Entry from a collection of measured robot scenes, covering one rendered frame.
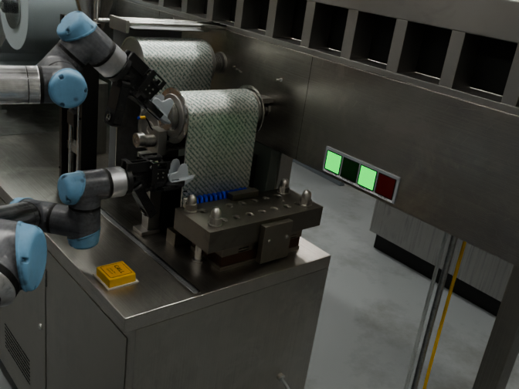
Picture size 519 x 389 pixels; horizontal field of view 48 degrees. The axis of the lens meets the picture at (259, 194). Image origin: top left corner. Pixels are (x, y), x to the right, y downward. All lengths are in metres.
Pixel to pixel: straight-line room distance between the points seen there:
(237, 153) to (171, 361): 0.59
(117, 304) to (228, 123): 0.57
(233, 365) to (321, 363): 1.17
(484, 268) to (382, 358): 0.89
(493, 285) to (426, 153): 2.14
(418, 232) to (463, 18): 2.44
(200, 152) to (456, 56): 0.69
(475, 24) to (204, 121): 0.70
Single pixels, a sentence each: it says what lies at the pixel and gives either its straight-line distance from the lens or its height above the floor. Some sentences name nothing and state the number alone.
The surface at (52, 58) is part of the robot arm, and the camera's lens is 1.37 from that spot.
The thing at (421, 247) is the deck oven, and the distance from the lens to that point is 3.69.
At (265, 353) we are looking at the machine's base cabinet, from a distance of 1.73.
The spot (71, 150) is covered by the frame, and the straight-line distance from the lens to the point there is 1.91.
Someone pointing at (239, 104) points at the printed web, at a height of 1.29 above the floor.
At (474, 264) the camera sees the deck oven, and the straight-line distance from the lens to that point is 3.52.
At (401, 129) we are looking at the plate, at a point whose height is 1.33.
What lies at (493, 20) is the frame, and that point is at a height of 1.61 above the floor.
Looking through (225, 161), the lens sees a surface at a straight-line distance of 1.66.
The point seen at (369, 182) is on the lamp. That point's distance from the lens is 1.52.
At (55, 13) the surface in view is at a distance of 2.45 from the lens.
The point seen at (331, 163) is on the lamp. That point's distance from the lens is 1.60.
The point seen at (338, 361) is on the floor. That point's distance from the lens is 2.84.
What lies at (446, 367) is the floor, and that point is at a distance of 3.02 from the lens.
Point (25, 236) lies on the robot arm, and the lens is 1.08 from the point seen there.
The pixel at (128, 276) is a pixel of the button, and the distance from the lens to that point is 1.46.
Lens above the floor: 1.67
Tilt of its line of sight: 22 degrees down
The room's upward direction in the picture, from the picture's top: 8 degrees clockwise
